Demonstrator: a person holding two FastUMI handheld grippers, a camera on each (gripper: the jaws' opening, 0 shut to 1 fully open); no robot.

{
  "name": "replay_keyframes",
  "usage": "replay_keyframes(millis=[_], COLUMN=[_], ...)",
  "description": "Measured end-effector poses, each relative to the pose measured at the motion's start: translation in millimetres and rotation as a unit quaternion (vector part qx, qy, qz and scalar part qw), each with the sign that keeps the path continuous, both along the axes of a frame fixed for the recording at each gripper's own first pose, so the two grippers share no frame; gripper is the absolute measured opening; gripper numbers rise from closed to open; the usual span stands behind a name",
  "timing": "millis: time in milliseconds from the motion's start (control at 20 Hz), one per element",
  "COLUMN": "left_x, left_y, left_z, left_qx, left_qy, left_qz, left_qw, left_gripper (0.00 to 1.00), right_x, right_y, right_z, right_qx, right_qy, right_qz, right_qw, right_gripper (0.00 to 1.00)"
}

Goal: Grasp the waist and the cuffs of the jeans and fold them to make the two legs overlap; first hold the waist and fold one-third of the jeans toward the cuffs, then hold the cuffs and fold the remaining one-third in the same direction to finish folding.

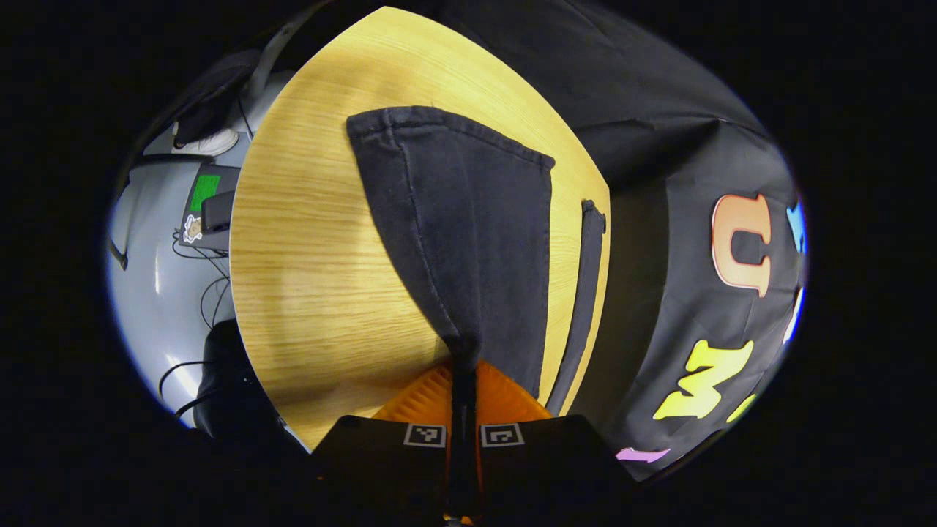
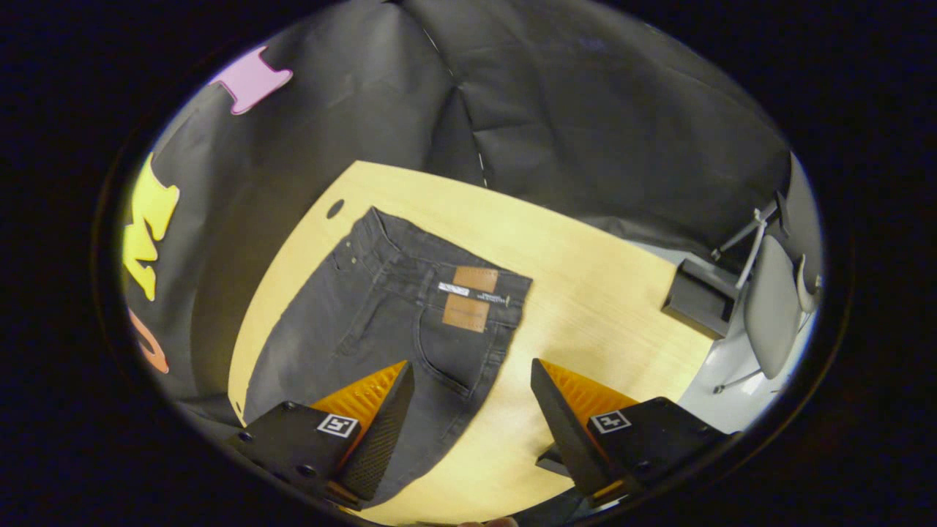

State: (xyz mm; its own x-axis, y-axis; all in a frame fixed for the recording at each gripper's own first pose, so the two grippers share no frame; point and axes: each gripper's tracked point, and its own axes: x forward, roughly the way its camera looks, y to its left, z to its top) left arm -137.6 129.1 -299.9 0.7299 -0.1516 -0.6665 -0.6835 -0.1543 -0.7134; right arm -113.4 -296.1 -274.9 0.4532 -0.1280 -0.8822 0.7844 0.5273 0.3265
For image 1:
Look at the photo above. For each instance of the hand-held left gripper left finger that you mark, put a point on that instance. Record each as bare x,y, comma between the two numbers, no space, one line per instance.
388,461

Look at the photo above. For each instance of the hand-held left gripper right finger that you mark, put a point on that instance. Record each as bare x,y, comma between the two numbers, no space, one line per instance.
542,461

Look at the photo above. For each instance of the black jeans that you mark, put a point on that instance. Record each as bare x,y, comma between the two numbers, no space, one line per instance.
461,241

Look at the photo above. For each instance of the dark bulky object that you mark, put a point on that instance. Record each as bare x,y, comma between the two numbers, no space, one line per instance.
230,380

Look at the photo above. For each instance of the small black box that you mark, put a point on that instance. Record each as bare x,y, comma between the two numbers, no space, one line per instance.
217,212

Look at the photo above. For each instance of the dark laptop with green sticker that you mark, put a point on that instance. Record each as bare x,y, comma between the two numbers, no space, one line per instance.
205,192

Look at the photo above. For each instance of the black backdrop cloth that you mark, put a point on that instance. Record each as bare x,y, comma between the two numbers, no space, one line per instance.
644,110

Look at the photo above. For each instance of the grey curved tube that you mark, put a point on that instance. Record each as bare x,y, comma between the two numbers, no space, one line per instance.
274,51

